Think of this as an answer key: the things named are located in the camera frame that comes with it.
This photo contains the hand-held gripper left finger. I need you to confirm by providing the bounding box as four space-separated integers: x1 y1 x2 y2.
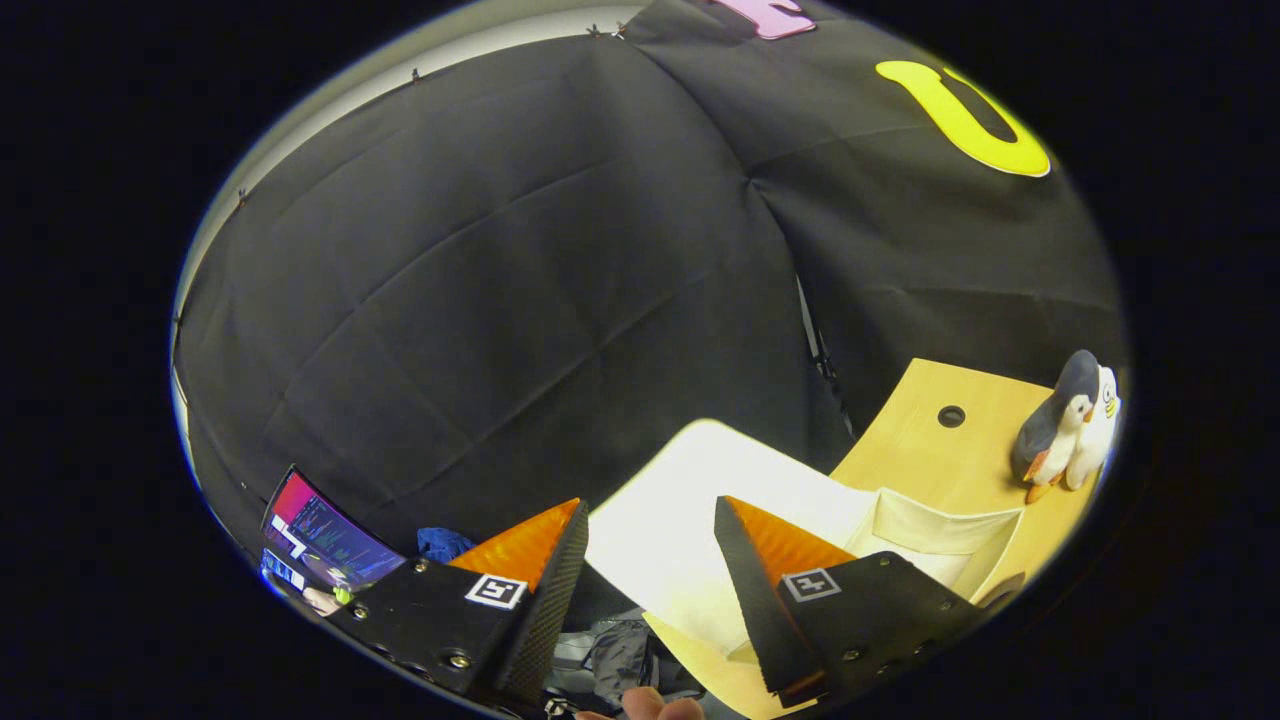
325 497 591 709

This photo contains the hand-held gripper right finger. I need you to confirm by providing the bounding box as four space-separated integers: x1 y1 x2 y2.
713 495 991 709

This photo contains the cream fabric storage box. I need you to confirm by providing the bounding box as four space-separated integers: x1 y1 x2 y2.
585 418 1026 661

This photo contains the grey bag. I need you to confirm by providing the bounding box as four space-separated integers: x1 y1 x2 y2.
545 610 703 707

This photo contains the blue cloth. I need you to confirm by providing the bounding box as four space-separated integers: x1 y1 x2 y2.
417 527 479 564

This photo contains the black backdrop cloth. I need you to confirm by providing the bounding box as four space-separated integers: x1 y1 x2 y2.
172 0 1131 561

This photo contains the grey penguin plush toy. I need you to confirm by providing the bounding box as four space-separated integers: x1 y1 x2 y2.
1010 349 1102 504

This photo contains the white duck plush toy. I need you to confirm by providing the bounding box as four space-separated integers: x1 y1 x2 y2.
1065 365 1124 492

